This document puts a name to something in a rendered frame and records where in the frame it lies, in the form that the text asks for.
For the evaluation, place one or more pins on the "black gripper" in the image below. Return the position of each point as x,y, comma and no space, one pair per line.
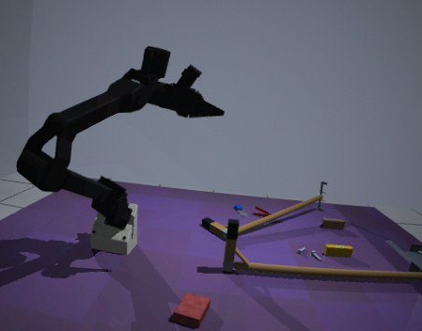
186,102

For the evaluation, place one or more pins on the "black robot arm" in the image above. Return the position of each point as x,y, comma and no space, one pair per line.
123,96

